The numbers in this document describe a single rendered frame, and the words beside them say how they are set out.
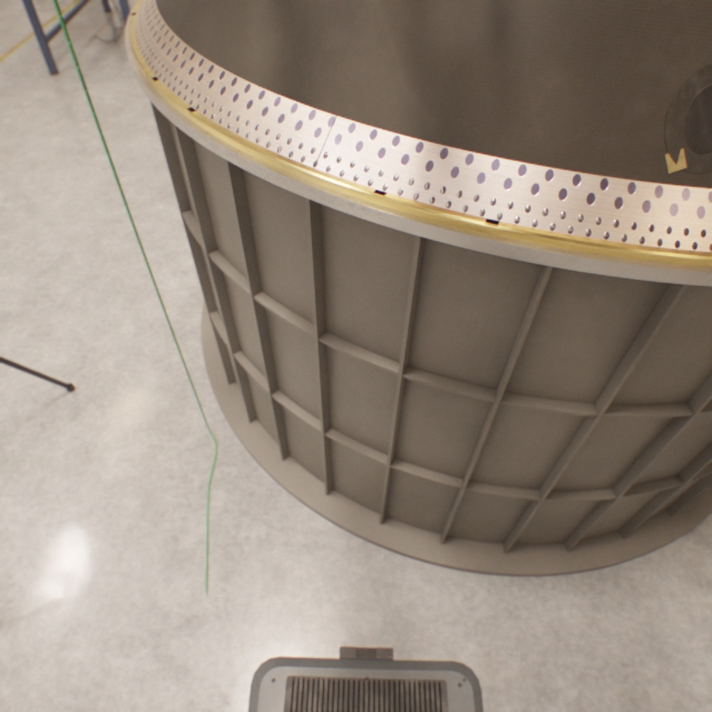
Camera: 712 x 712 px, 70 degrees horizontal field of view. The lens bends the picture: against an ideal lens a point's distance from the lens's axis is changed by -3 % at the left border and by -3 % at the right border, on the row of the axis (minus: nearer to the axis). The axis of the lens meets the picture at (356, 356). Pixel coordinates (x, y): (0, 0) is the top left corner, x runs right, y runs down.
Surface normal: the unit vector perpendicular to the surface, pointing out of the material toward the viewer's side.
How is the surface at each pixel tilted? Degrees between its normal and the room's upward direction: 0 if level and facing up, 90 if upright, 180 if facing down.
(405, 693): 0
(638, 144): 62
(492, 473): 90
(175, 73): 43
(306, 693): 0
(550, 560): 0
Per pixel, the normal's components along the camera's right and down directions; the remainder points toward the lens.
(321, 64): -0.51, 0.25
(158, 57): -0.58, -0.21
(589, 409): 0.01, -0.64
